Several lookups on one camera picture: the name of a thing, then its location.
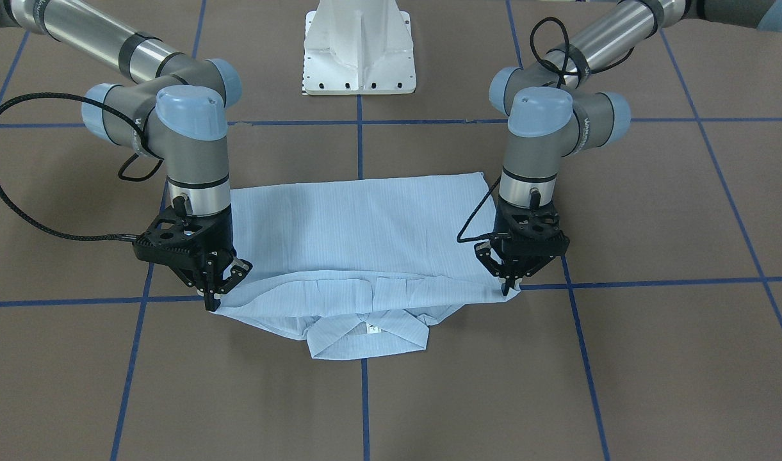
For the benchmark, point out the light blue button-up shirt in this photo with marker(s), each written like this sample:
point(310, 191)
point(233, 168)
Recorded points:
point(357, 269)

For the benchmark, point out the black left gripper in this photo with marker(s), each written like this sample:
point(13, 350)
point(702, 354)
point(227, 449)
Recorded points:
point(517, 266)

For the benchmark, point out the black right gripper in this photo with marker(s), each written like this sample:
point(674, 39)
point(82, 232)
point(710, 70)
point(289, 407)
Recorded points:
point(222, 236)

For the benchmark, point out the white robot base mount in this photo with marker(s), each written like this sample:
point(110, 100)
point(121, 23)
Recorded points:
point(358, 48)

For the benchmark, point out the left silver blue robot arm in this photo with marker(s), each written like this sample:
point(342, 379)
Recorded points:
point(549, 118)

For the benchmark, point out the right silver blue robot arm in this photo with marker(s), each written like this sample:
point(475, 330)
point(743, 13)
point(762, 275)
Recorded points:
point(174, 112)

